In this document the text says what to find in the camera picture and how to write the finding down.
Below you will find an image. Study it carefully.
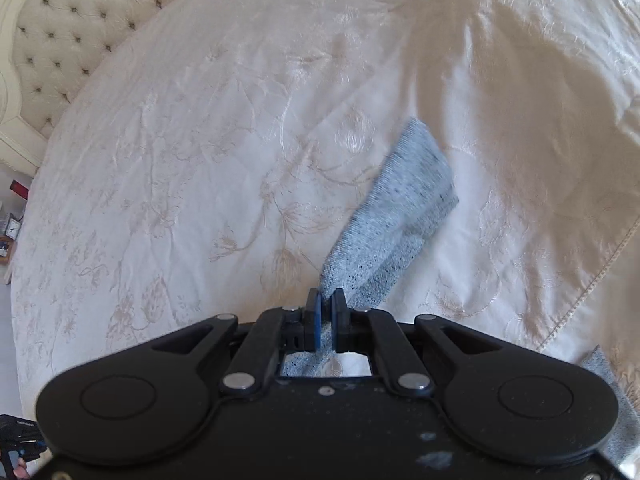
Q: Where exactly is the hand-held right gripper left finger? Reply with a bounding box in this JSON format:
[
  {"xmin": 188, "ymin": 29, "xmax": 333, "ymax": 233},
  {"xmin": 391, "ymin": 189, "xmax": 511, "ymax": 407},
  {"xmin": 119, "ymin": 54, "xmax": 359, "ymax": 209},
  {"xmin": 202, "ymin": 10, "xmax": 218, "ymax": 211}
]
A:
[{"xmin": 150, "ymin": 287, "xmax": 323, "ymax": 394}]

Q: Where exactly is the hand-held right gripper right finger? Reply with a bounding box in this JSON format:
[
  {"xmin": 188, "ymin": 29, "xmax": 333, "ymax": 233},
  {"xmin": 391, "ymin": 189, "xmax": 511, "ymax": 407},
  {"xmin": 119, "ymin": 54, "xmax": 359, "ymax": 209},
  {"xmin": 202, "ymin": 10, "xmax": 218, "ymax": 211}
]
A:
[{"xmin": 330, "ymin": 287, "xmax": 501, "ymax": 397}]

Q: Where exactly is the cream embroidered bedspread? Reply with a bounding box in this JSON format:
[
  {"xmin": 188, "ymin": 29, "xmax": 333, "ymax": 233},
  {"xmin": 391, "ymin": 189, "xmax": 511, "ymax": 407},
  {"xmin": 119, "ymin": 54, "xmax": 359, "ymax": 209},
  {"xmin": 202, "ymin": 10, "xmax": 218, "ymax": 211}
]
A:
[{"xmin": 7, "ymin": 0, "xmax": 640, "ymax": 413}]

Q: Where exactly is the cream tufted headboard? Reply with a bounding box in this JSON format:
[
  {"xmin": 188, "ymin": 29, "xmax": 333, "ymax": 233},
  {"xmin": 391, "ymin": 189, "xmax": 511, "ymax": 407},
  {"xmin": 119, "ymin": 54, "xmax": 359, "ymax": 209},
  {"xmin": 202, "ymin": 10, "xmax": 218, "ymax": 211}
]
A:
[{"xmin": 0, "ymin": 0, "xmax": 241, "ymax": 177}]

